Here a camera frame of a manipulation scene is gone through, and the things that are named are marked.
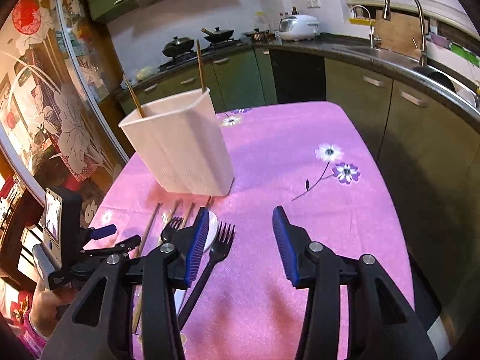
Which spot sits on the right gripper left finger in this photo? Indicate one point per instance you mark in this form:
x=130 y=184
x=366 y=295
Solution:
x=170 y=266

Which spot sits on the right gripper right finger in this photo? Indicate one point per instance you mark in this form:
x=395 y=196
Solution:
x=313 y=266

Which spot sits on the long black fork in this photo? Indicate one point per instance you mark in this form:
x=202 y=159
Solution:
x=219 y=251

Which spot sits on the steel kitchen sink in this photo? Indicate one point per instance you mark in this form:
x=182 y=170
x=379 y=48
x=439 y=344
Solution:
x=400 y=61

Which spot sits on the person's left hand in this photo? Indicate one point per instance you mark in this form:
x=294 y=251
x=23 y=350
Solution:
x=45 y=304

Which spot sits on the small black fork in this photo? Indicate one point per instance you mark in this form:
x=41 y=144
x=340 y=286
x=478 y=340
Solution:
x=171 y=229

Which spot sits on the white plastic spoon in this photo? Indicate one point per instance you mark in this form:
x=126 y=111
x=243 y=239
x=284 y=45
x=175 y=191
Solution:
x=179 y=294

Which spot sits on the pink floral tablecloth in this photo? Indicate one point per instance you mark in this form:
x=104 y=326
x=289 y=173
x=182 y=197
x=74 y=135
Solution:
x=309 y=158

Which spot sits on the white plastic utensil holder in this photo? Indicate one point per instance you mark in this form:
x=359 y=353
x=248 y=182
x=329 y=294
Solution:
x=179 y=140

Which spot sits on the black wok with lid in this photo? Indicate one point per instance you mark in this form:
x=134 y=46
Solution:
x=178 y=46

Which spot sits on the small steel pot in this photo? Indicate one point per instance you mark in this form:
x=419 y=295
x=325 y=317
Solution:
x=258 y=35

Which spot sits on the small secondary faucet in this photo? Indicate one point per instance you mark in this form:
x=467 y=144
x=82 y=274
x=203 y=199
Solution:
x=361 y=15

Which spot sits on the black pan with lid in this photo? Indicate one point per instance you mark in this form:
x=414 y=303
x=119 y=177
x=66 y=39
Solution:
x=218 y=35

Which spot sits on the white rice cooker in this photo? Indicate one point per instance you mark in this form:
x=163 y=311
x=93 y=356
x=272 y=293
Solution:
x=299 y=28

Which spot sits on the wooden cutting board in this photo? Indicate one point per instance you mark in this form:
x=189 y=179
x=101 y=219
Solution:
x=402 y=34

